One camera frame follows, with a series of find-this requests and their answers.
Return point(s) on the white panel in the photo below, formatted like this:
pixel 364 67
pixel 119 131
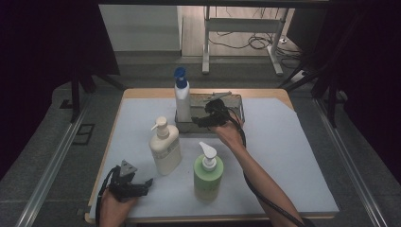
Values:
pixel 142 28

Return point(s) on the white bottle with blue cap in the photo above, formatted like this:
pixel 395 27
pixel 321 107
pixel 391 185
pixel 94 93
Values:
pixel 183 101

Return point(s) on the person's left hand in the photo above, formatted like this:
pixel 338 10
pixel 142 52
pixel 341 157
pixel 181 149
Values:
pixel 115 209

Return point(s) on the light blue table mat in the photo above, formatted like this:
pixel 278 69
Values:
pixel 283 151

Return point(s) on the dark curtain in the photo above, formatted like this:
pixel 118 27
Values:
pixel 41 63
pixel 372 78

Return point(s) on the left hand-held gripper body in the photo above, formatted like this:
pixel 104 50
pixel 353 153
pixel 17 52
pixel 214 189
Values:
pixel 123 184

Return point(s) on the black stand legs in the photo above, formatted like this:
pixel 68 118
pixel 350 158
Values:
pixel 331 101
pixel 75 94

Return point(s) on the person's right hand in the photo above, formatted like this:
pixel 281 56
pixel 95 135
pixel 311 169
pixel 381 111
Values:
pixel 228 134

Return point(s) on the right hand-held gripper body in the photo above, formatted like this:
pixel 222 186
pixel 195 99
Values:
pixel 217 108

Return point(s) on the cream pump bottle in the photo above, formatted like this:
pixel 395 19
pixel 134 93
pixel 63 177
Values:
pixel 165 154

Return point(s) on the white metal stand frame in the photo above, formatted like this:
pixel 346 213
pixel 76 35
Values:
pixel 242 25

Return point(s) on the green pump bottle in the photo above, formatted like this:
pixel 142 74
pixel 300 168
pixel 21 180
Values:
pixel 208 183

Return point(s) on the metal floor rail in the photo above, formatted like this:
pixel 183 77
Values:
pixel 350 167
pixel 50 176

